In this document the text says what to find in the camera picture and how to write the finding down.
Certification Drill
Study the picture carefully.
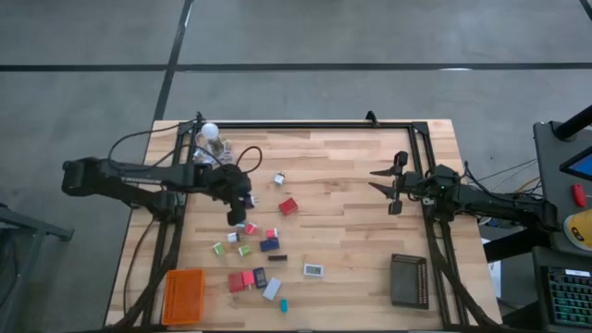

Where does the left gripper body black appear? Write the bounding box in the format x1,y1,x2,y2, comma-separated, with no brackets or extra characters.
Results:
208,162,253,204

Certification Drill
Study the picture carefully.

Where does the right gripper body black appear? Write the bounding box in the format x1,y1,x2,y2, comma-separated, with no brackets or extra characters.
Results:
400,171,429,203

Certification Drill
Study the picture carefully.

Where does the red cube charger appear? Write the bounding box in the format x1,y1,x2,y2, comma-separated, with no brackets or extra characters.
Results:
277,197,300,217

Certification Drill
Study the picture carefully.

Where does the red multi-port charger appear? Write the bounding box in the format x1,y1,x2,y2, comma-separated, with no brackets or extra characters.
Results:
227,271,245,294

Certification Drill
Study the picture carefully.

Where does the orange plastic basket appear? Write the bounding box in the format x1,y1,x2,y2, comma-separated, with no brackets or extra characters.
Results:
160,268,206,327

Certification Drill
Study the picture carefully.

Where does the white light bulb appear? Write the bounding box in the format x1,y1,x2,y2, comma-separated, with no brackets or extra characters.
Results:
200,121,228,156

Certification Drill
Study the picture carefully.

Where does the light grey digital thermometer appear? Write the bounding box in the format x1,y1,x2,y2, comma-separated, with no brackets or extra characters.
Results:
262,277,282,302

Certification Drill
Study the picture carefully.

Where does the dark grey plastic basket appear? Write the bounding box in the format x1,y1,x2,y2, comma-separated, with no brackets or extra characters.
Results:
388,253,430,310

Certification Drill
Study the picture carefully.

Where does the dark grey equipment cart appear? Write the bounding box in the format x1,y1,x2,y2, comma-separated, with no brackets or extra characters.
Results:
531,119,592,333

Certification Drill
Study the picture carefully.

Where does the tablet with blue screen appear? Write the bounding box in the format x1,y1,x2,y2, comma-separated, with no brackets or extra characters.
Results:
559,146,592,182

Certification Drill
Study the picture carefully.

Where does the black pole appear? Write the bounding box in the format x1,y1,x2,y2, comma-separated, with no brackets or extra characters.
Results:
552,105,592,142

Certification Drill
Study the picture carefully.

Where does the yellow round object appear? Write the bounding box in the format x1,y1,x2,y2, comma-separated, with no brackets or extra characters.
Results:
563,208,592,253

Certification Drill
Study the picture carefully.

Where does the backlit keyboard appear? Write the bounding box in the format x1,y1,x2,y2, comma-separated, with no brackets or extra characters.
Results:
547,266,592,327

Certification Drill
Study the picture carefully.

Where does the grey metal stand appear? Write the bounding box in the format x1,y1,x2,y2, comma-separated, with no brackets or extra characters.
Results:
0,203,75,333

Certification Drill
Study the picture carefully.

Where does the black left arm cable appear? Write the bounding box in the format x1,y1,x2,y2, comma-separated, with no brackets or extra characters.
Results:
234,145,264,176

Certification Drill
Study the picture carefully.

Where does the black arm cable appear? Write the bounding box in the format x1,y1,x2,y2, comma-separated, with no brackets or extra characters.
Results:
234,145,264,176
463,160,491,193

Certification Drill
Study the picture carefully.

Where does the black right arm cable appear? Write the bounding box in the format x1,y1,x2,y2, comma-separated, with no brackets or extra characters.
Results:
463,160,491,193

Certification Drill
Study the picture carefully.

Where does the black aluminium table frame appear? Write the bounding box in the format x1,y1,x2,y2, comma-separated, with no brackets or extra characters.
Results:
141,119,501,332

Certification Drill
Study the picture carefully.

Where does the black base cable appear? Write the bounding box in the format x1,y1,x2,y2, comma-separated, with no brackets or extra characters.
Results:
122,217,154,317

